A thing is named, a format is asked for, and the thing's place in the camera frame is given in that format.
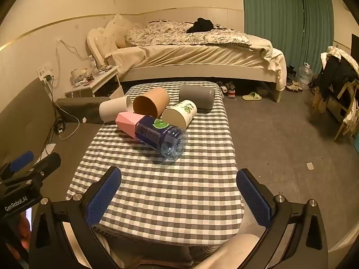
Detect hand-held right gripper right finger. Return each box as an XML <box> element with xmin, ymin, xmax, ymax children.
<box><xmin>236</xmin><ymin>169</ymin><xmax>329</xmax><ymax>269</ymax></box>

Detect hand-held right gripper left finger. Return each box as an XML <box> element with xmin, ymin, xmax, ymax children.
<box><xmin>28</xmin><ymin>166</ymin><xmax>122</xmax><ymax>269</ymax></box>

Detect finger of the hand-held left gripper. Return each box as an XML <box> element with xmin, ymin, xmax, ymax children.
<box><xmin>4</xmin><ymin>152</ymin><xmax>61</xmax><ymax>187</ymax></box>
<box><xmin>0</xmin><ymin>151</ymin><xmax>35</xmax><ymax>181</ymax></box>

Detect pink faceted cup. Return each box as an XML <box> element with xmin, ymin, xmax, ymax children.
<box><xmin>116</xmin><ymin>111</ymin><xmax>145</xmax><ymax>139</ymax></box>

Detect plain white cup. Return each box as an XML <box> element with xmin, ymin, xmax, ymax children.
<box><xmin>99</xmin><ymin>96</ymin><xmax>134</xmax><ymax>123</ymax></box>

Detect white leaf print cup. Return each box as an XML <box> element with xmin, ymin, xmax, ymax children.
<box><xmin>162</xmin><ymin>100</ymin><xmax>197</xmax><ymax>131</ymax></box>

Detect brown paper cup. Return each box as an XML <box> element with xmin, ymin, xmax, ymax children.
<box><xmin>133</xmin><ymin>87</ymin><xmax>171</xmax><ymax>118</ymax></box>

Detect grey cup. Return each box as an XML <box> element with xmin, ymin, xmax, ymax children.
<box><xmin>179</xmin><ymin>84</ymin><xmax>216</xmax><ymax>111</ymax></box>

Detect black power strip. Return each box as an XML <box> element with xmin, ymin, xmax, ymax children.
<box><xmin>53</xmin><ymin>119</ymin><xmax>66</xmax><ymax>134</ymax></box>

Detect person's leg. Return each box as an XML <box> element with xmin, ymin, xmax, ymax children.
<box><xmin>193</xmin><ymin>233</ymin><xmax>267</xmax><ymax>269</ymax></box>

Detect grey checked tablecloth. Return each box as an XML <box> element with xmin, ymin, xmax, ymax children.
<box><xmin>66</xmin><ymin>81</ymin><xmax>244</xmax><ymax>247</ymax></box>

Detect clear blue label bottle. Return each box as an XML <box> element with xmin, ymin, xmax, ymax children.
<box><xmin>135</xmin><ymin>115</ymin><xmax>188</xmax><ymax>161</ymax></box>

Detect white nightstand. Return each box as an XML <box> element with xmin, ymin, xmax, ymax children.
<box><xmin>65</xmin><ymin>66</ymin><xmax>124</xmax><ymax>100</ymax></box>

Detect green slipper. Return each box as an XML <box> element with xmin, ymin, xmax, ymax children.
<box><xmin>243</xmin><ymin>91</ymin><xmax>263</xmax><ymax>101</ymax></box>

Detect small clear water bottle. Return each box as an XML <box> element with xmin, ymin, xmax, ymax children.
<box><xmin>89</xmin><ymin>55</ymin><xmax>99</xmax><ymax>75</ymax></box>

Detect grey sneakers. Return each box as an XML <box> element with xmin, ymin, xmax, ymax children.
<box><xmin>217</xmin><ymin>81</ymin><xmax>236</xmax><ymax>98</ymax></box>

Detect beige sandals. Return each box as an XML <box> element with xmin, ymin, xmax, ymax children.
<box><xmin>286</xmin><ymin>81</ymin><xmax>304</xmax><ymax>93</ymax></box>

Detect wooden chair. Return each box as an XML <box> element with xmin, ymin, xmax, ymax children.
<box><xmin>310</xmin><ymin>45</ymin><xmax>359</xmax><ymax>144</ymax></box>

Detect large clear water jug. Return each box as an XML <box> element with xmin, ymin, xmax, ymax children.
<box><xmin>297</xmin><ymin>63</ymin><xmax>313</xmax><ymax>90</ymax></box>

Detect black jacket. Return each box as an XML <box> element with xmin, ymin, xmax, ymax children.
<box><xmin>317</xmin><ymin>54</ymin><xmax>354</xmax><ymax>102</ymax></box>

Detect cream pillow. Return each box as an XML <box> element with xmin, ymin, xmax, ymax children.
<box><xmin>104</xmin><ymin>14</ymin><xmax>141</xmax><ymax>48</ymax></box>

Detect cream bed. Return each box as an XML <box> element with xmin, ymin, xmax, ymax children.
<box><xmin>87</xmin><ymin>14</ymin><xmax>287</xmax><ymax>103</ymax></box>

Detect plaid shirt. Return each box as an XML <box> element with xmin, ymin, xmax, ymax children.
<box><xmin>327</xmin><ymin>46</ymin><xmax>359</xmax><ymax>75</ymax></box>

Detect floral patterned quilt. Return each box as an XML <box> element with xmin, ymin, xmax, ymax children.
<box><xmin>125</xmin><ymin>20</ymin><xmax>250</xmax><ymax>47</ymax></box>

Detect black clothing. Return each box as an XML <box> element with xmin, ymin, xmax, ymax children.
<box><xmin>186</xmin><ymin>17</ymin><xmax>215</xmax><ymax>33</ymax></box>

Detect black monitor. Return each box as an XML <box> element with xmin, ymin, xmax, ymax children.
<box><xmin>350</xmin><ymin>34</ymin><xmax>359</xmax><ymax>58</ymax></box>

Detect narrow green curtain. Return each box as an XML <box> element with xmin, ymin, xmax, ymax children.
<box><xmin>301</xmin><ymin>0</ymin><xmax>334</xmax><ymax>75</ymax></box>

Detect wide green curtain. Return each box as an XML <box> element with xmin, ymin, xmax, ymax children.
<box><xmin>242</xmin><ymin>0</ymin><xmax>304</xmax><ymax>72</ymax></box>

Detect white charging cable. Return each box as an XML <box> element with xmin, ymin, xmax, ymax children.
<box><xmin>58</xmin><ymin>111</ymin><xmax>82</xmax><ymax>141</ymax></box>

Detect white wall socket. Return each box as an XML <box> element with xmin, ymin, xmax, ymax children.
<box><xmin>37</xmin><ymin>67</ymin><xmax>53</xmax><ymax>80</ymax></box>

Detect white wall cable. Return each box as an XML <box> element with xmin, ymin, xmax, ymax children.
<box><xmin>55</xmin><ymin>38</ymin><xmax>91</xmax><ymax>88</ymax></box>

